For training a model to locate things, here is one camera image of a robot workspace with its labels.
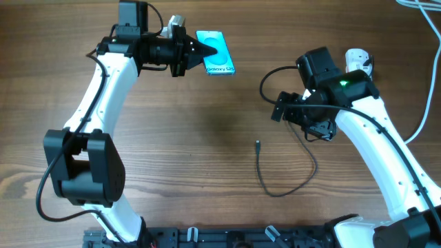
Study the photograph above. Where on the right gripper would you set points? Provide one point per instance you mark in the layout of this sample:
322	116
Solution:
323	129

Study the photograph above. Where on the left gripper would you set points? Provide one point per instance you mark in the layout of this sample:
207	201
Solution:
195	54

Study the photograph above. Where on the Galaxy S25 smartphone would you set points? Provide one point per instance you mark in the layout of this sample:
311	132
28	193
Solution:
221	63

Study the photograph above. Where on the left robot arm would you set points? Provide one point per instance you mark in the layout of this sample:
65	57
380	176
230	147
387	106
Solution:
84	166

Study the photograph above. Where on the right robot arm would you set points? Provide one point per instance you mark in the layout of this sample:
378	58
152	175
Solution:
348	101

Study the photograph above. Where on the white power strip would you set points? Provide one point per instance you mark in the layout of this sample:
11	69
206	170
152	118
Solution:
359	59

